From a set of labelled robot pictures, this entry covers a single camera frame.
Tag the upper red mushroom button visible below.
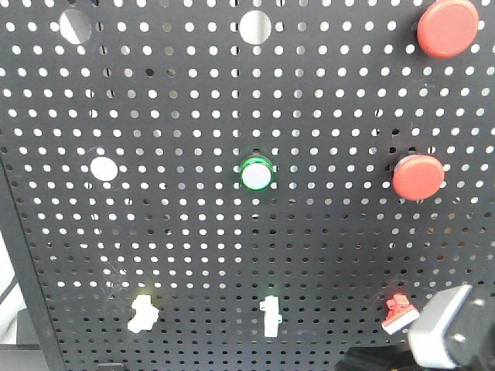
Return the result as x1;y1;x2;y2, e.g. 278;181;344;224
416;0;480;59

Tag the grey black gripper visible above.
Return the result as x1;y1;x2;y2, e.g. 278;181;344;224
408;284;494;370

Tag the green illuminated push button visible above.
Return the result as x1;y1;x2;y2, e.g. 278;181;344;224
240;154;275;192

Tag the black perforated pegboard panel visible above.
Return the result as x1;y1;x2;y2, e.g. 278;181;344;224
1;1;494;370

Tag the white toggle switch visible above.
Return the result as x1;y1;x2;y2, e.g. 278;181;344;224
259;295;283;338

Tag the red toggle switch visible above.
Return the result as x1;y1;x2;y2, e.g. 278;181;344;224
381;294;420;335

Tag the red mushroom button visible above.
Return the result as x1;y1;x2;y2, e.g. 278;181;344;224
416;0;480;59
392;154;445;201

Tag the black power supply box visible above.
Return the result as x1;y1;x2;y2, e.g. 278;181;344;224
1;309;48;370

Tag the lower red mushroom button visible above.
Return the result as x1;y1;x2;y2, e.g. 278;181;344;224
392;154;445;201

